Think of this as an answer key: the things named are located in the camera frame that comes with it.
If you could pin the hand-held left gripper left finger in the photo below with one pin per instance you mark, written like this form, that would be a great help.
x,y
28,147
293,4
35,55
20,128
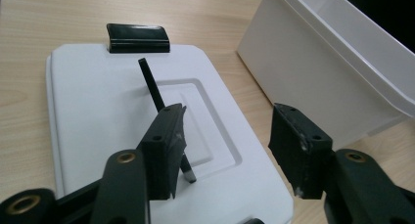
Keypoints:
x,y
161,158

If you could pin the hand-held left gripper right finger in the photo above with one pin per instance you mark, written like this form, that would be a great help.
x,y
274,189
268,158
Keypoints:
x,y
301,152

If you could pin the white plastic box lid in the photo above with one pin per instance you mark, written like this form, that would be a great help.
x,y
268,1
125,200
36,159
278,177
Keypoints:
x,y
107,119

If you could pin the black pen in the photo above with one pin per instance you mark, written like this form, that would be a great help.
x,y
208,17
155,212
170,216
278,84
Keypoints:
x,y
153,87

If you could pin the white plastic storage box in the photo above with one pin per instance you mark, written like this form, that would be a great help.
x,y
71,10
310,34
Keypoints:
x,y
310,67

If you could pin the black lid latch clip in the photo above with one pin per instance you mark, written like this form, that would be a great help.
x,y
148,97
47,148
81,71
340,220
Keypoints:
x,y
137,38

